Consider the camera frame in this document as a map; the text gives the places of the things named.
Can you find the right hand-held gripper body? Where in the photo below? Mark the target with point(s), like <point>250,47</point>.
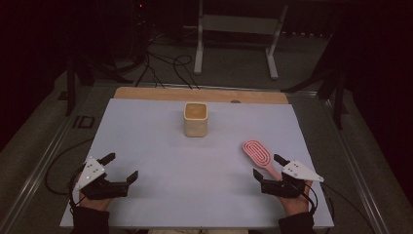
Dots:
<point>285,189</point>

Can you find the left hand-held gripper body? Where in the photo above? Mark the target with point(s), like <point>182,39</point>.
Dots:
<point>97,188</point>

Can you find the pink hairbrush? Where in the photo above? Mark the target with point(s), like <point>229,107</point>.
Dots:
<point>256,152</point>

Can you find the beige square cup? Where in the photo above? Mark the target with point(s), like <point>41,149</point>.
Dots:
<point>195,128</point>

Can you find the person's left hand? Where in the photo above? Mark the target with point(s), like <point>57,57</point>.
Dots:
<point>94,204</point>

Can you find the person's right hand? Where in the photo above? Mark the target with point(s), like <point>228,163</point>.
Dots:
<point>297,206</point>

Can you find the white board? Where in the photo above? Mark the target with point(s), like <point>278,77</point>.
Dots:
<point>195,182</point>

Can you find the black stand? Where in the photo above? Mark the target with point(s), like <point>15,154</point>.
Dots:
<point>70,87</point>
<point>338,97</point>

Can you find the white metal stand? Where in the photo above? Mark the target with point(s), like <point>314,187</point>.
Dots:
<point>242,24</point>

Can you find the aluminium rail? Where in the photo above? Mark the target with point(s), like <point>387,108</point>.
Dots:
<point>355,172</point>
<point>35,172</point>

